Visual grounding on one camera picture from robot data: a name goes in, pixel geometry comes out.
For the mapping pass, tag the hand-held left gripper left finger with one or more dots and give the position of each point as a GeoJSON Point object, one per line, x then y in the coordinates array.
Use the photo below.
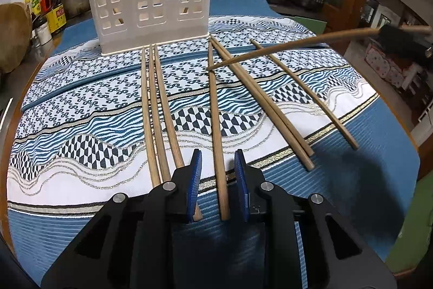
{"type": "Point", "coordinates": [196, 184]}

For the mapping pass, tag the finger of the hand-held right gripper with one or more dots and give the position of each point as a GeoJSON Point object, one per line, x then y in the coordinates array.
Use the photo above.
{"type": "Point", "coordinates": [399, 38]}

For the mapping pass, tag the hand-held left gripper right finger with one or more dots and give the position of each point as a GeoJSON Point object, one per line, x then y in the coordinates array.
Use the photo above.
{"type": "Point", "coordinates": [241, 187]}

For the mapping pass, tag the white house-shaped chopstick holder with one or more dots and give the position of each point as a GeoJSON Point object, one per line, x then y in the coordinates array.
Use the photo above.
{"type": "Point", "coordinates": [127, 35]}

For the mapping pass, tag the floral patterned box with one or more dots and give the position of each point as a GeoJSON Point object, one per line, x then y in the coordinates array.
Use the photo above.
{"type": "Point", "coordinates": [382, 65]}

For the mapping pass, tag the blue white patterned tablecloth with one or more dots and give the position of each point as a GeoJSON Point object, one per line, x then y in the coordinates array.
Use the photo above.
{"type": "Point", "coordinates": [101, 126]}

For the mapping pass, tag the small white jar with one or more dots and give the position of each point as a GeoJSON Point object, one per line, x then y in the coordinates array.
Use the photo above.
{"type": "Point", "coordinates": [43, 35]}

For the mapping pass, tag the dark sauce bottle yellow label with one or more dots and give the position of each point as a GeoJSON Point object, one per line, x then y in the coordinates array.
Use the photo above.
{"type": "Point", "coordinates": [55, 18]}

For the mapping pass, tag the steel cooking pot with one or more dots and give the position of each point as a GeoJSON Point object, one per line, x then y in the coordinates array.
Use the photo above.
{"type": "Point", "coordinates": [72, 4]}

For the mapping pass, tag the round wooden cutting board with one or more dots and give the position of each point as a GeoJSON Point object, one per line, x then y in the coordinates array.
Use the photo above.
{"type": "Point", "coordinates": [13, 38]}

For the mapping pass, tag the yellow green packet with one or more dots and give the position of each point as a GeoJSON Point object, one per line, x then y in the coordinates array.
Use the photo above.
{"type": "Point", "coordinates": [35, 3]}

